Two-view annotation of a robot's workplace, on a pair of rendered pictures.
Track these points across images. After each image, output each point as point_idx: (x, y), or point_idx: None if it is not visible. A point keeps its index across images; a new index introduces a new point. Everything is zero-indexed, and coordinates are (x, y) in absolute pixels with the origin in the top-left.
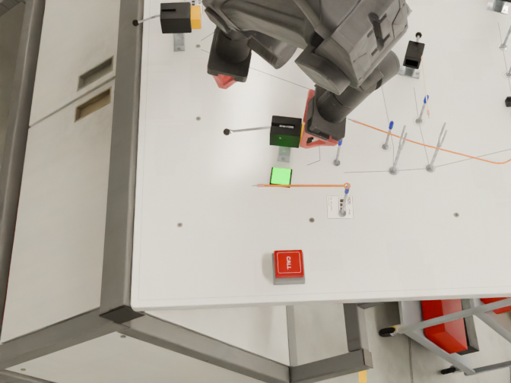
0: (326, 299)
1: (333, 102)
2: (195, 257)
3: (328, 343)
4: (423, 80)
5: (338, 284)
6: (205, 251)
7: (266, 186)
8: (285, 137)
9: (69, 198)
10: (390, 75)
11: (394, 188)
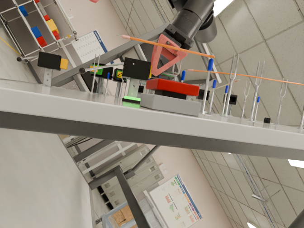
0: (243, 125)
1: (183, 13)
2: (20, 87)
3: None
4: (219, 87)
5: (244, 124)
6: (39, 89)
7: (132, 37)
8: (138, 64)
9: None
10: (215, 25)
11: (234, 119)
